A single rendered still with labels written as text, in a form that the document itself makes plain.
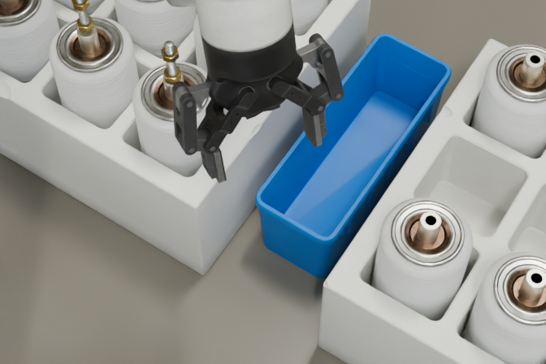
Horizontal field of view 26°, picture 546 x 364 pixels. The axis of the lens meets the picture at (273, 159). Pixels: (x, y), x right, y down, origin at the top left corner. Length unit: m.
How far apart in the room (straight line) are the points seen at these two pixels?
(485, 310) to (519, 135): 0.24
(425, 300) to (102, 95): 0.43
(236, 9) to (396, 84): 0.70
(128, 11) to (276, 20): 0.50
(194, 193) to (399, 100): 0.39
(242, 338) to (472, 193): 0.33
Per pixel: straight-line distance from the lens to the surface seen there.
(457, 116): 1.39
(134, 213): 1.45
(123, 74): 1.35
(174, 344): 1.44
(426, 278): 1.22
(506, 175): 1.40
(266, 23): 0.91
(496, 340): 1.24
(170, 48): 1.24
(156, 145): 1.33
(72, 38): 1.37
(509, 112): 1.34
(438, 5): 1.72
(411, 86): 1.57
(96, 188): 1.46
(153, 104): 1.30
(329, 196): 1.52
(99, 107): 1.38
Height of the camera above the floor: 1.34
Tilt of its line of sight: 59 degrees down
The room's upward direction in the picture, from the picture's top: straight up
